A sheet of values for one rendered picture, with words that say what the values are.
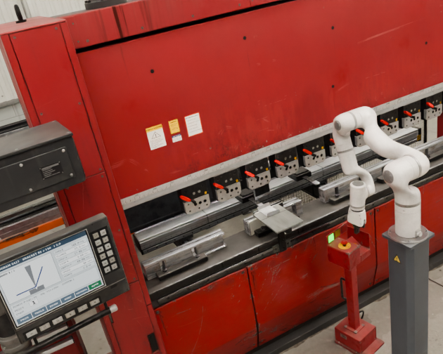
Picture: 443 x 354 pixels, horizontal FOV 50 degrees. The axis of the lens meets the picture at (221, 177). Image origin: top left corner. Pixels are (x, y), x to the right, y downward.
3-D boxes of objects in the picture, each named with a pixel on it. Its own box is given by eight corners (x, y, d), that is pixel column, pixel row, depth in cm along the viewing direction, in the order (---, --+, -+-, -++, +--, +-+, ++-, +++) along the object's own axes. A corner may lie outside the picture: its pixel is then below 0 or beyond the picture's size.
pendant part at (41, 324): (21, 345, 176) (-16, 267, 161) (15, 329, 185) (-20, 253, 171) (131, 290, 195) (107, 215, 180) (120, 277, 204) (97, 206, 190)
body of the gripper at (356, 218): (345, 206, 270) (345, 222, 275) (361, 212, 263) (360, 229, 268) (354, 201, 274) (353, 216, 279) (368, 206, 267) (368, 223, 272)
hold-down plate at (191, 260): (159, 282, 259) (158, 277, 257) (156, 277, 263) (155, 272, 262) (208, 260, 269) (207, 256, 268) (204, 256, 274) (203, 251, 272)
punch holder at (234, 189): (219, 203, 265) (214, 177, 258) (212, 198, 272) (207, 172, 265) (242, 194, 270) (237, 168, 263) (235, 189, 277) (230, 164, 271)
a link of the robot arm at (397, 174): (426, 201, 227) (427, 156, 217) (397, 215, 220) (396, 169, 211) (406, 193, 237) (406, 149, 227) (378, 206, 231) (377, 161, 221)
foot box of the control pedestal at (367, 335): (366, 361, 294) (366, 347, 289) (334, 341, 312) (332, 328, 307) (384, 343, 304) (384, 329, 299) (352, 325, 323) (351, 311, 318)
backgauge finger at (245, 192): (254, 212, 287) (253, 205, 285) (235, 197, 309) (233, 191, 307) (271, 205, 291) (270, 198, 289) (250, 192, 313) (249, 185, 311)
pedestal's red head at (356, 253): (350, 271, 272) (348, 245, 265) (328, 261, 284) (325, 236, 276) (370, 254, 282) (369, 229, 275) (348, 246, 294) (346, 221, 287)
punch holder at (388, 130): (381, 138, 306) (380, 114, 300) (372, 135, 314) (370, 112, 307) (399, 131, 312) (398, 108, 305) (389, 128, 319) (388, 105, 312)
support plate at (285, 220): (277, 234, 260) (276, 232, 260) (253, 215, 282) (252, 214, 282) (304, 222, 266) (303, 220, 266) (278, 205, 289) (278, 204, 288)
